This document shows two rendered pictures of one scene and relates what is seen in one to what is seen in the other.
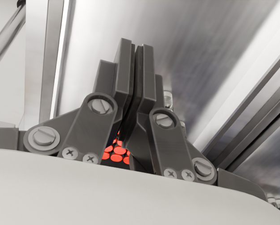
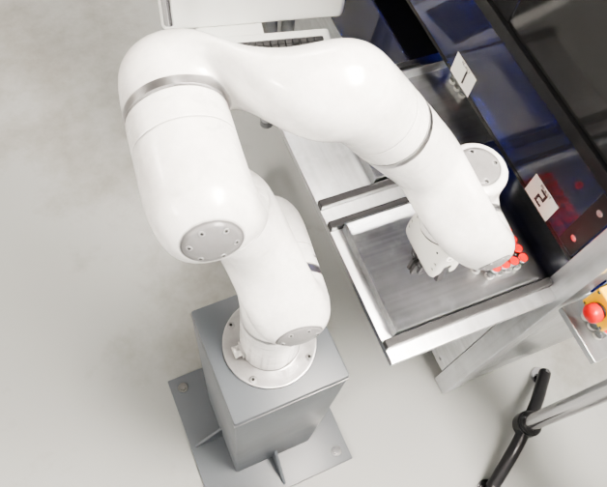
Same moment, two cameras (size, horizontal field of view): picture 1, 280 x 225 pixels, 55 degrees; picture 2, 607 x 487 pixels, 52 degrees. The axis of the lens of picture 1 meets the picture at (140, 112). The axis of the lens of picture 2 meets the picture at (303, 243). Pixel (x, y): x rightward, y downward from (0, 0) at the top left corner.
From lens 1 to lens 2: 101 cm
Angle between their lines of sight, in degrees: 29
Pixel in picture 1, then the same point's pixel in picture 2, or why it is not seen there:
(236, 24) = (379, 243)
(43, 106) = (510, 297)
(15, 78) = not seen: outside the picture
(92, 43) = (447, 298)
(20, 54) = (606, 411)
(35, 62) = (486, 319)
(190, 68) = not seen: hidden behind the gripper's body
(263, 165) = not seen: hidden behind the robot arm
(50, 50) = (467, 312)
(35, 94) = (510, 308)
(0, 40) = (565, 406)
